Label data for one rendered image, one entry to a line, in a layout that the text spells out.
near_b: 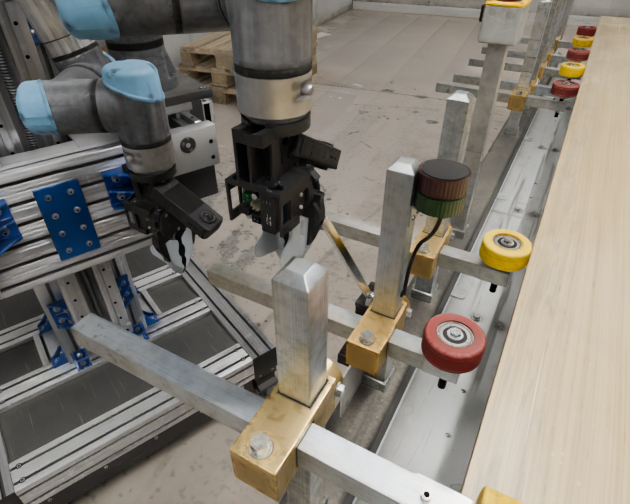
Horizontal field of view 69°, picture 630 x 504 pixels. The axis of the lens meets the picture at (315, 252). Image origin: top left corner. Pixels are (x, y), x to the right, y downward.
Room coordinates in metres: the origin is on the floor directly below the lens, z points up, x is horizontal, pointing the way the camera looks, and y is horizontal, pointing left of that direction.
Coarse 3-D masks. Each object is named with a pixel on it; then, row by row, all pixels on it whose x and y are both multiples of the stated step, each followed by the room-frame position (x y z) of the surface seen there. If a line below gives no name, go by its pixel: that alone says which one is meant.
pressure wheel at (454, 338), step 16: (432, 320) 0.44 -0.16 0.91; (448, 320) 0.44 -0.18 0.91; (464, 320) 0.44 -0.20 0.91; (432, 336) 0.41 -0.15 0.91; (448, 336) 0.41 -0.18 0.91; (464, 336) 0.42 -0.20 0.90; (480, 336) 0.41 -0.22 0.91; (432, 352) 0.40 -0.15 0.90; (448, 352) 0.39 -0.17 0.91; (464, 352) 0.39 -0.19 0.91; (480, 352) 0.39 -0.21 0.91; (448, 368) 0.38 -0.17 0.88; (464, 368) 0.38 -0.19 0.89
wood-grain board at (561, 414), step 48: (624, 48) 1.99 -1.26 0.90; (624, 96) 1.39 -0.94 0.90; (576, 144) 1.04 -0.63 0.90; (624, 144) 1.04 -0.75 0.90; (576, 192) 0.80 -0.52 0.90; (624, 192) 0.80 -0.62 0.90; (576, 240) 0.64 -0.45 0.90; (624, 240) 0.64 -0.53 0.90; (528, 288) 0.51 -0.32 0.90; (576, 288) 0.51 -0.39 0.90; (624, 288) 0.51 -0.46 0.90; (528, 336) 0.42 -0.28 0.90; (576, 336) 0.42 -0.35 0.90; (624, 336) 0.42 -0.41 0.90; (528, 384) 0.34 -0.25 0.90; (576, 384) 0.34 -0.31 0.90; (624, 384) 0.34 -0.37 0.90; (480, 432) 0.28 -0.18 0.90; (528, 432) 0.28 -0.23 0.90; (576, 432) 0.28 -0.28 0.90; (624, 432) 0.28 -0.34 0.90; (480, 480) 0.23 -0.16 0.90; (528, 480) 0.23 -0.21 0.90; (576, 480) 0.23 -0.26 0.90; (624, 480) 0.23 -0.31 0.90
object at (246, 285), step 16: (208, 272) 0.60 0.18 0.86; (224, 272) 0.60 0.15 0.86; (240, 272) 0.60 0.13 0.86; (224, 288) 0.59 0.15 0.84; (240, 288) 0.57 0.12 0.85; (256, 288) 0.56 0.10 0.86; (272, 304) 0.54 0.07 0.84; (336, 320) 0.49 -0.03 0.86; (352, 320) 0.49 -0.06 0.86; (400, 336) 0.46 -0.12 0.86; (416, 336) 0.46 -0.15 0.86; (400, 352) 0.44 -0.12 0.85; (416, 352) 0.43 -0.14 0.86; (432, 368) 0.41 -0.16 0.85
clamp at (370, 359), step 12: (408, 300) 0.53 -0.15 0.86; (372, 312) 0.49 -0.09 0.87; (408, 312) 0.51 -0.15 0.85; (360, 324) 0.47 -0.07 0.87; (372, 324) 0.47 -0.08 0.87; (384, 324) 0.47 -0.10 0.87; (396, 324) 0.47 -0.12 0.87; (384, 336) 0.45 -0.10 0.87; (348, 348) 0.44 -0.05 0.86; (360, 348) 0.43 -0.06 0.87; (372, 348) 0.42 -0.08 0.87; (384, 348) 0.43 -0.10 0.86; (348, 360) 0.44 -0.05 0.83; (360, 360) 0.43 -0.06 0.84; (372, 360) 0.42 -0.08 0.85; (384, 360) 0.44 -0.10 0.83; (372, 372) 0.42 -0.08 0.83
